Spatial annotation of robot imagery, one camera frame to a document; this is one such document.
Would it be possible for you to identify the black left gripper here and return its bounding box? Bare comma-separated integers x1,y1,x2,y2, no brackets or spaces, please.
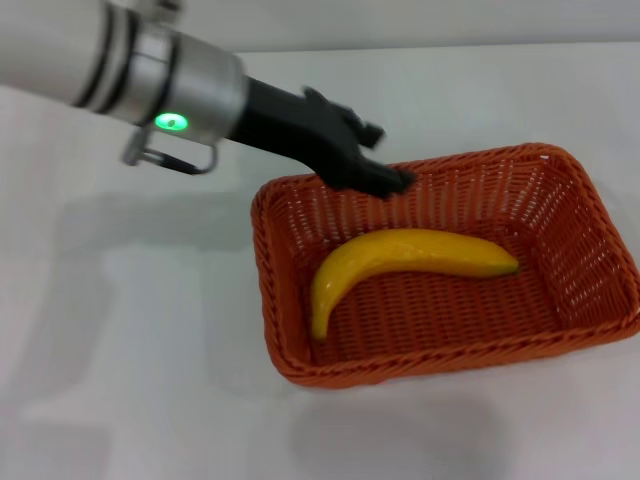
233,77,418,200

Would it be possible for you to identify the yellow plastic banana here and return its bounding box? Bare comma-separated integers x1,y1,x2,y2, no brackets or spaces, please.
310,228,521,342

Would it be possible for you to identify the orange woven plastic basket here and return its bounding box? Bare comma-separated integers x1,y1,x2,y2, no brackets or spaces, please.
249,142,640,392

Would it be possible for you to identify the silver metal wrist bracket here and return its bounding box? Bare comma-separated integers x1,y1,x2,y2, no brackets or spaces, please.
121,127,220,177

